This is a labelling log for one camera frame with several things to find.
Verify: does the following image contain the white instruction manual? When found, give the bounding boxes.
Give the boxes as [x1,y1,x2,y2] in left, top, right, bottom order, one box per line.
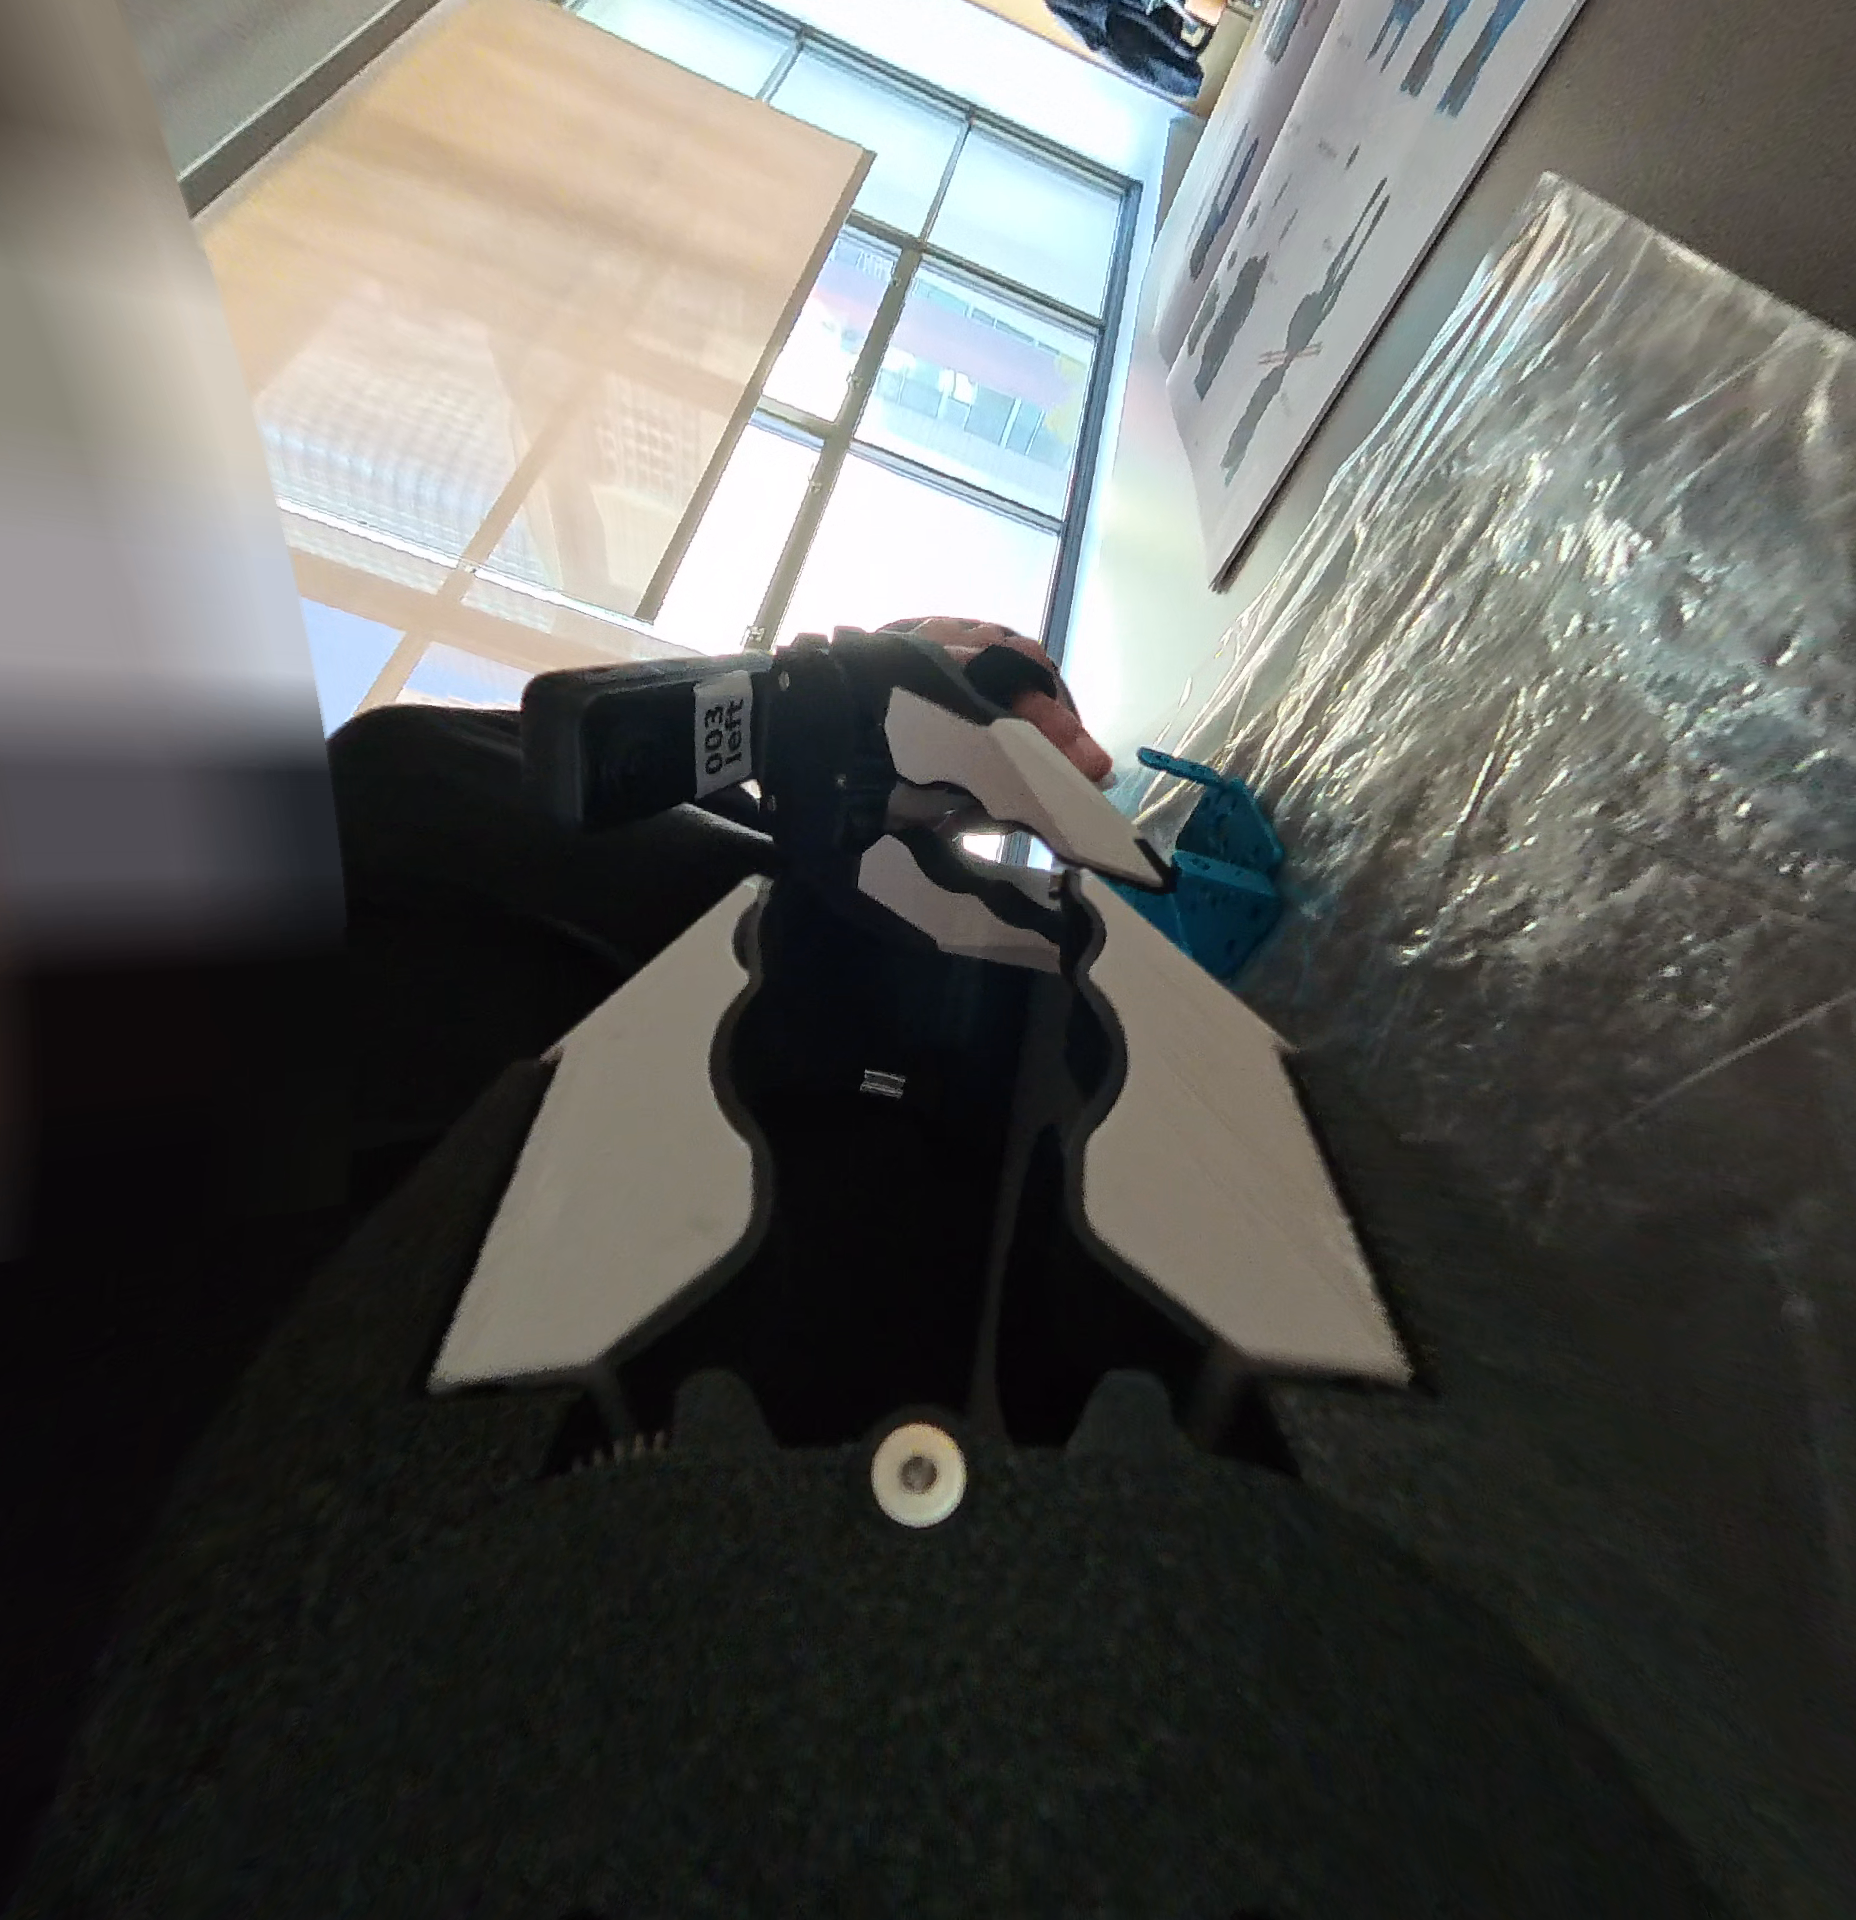
[1151,0,1590,593]

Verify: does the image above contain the blue perforated metal bracket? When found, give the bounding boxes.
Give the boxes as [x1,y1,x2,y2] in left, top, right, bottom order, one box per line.
[1131,747,1286,987]

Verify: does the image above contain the light wooden panel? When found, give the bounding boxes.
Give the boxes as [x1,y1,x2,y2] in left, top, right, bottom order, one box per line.
[192,0,880,707]

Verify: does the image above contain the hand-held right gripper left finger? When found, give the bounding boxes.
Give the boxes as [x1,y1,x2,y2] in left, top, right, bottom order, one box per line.
[423,871,785,1396]

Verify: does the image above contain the person's left hand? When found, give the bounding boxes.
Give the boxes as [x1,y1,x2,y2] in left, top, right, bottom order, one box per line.
[880,613,1117,795]

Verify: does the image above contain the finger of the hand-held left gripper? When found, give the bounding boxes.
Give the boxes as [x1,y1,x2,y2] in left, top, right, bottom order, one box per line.
[859,832,1083,981]
[876,682,1176,891]

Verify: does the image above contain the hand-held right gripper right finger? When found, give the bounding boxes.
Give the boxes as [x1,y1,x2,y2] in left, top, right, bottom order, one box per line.
[1055,869,1414,1384]

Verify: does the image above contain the bright window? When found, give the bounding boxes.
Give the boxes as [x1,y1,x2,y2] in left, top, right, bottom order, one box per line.
[567,0,1148,707]

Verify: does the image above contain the clear plastic bag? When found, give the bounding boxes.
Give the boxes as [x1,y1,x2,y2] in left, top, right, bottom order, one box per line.
[1109,169,1856,1920]

